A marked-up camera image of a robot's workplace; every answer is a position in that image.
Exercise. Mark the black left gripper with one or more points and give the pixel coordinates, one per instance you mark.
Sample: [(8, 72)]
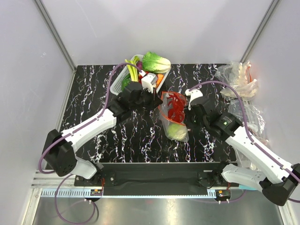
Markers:
[(154, 100)]

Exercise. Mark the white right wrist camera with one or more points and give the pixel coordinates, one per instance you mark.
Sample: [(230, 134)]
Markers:
[(193, 94)]

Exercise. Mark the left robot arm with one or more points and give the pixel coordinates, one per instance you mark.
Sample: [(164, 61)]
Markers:
[(60, 147)]

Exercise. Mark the round green cabbage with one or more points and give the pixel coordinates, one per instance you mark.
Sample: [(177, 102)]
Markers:
[(177, 132)]

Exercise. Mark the napa cabbage toy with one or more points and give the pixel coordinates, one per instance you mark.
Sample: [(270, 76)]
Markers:
[(152, 62)]

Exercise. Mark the purple onion toy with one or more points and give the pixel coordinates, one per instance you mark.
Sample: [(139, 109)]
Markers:
[(139, 64)]

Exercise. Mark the white slotted cable duct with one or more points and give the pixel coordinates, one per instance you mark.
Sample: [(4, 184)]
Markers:
[(110, 193)]

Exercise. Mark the teal zip bag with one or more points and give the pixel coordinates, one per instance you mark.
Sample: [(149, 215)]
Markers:
[(243, 187)]

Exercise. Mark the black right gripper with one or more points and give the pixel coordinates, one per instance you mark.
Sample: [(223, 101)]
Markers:
[(187, 117)]

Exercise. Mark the white plastic basket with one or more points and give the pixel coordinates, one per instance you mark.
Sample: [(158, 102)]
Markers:
[(115, 87)]

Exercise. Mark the aluminium frame post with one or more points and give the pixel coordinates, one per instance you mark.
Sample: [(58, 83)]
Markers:
[(262, 25), (52, 29)]

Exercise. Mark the clear zip bag orange zipper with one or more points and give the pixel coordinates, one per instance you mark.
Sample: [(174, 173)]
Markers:
[(163, 112)]

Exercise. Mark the green leek toy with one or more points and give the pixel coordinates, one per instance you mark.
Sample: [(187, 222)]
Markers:
[(132, 70)]

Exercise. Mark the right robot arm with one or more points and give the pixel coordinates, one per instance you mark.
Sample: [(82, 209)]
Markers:
[(276, 178)]

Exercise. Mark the red toy lobster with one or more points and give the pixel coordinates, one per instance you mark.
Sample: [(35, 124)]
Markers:
[(176, 103)]

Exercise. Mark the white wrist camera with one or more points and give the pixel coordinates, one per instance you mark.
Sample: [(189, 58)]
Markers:
[(193, 94), (149, 82)]

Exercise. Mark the green bell pepper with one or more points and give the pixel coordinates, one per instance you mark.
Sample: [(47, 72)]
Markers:
[(125, 81)]

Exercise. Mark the orange carrot piece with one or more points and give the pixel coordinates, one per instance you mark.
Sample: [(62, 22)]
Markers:
[(159, 79)]

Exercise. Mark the aluminium frame post left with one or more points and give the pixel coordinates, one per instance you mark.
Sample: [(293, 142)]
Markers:
[(52, 29)]

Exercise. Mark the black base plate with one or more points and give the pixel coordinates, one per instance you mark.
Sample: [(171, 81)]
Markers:
[(117, 174)]

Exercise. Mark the aluminium frame post right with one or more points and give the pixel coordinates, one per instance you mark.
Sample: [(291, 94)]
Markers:
[(262, 25)]

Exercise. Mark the pile of clear bags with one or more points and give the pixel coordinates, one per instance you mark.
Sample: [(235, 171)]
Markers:
[(238, 76)]

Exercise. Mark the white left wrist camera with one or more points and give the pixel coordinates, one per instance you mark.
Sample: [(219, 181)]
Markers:
[(149, 82)]

